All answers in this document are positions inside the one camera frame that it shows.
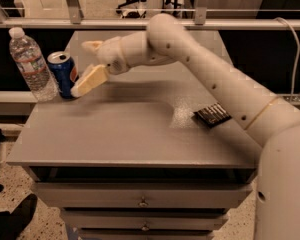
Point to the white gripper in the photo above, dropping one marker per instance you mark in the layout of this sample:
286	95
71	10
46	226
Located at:
110	56

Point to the blue pepsi can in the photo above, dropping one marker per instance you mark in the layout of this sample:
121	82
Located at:
63	67

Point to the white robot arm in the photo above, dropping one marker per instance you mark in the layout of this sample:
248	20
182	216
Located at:
266	117

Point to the clear plastic water bottle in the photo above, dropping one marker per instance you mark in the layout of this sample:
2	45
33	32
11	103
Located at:
32	65

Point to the metal railing with glass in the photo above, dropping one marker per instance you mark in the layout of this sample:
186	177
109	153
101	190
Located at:
135	14

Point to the grey drawer cabinet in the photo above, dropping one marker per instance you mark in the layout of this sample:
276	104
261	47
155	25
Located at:
140	128

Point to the black snack bar wrapper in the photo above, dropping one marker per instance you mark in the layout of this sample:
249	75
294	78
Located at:
212	116

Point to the top grey drawer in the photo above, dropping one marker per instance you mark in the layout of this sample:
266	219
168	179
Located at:
142	195

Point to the grey drawer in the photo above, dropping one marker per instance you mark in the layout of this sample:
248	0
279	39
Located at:
150	219
142	195

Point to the black chair base bottom left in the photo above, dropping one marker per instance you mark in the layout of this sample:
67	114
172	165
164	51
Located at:
12	224

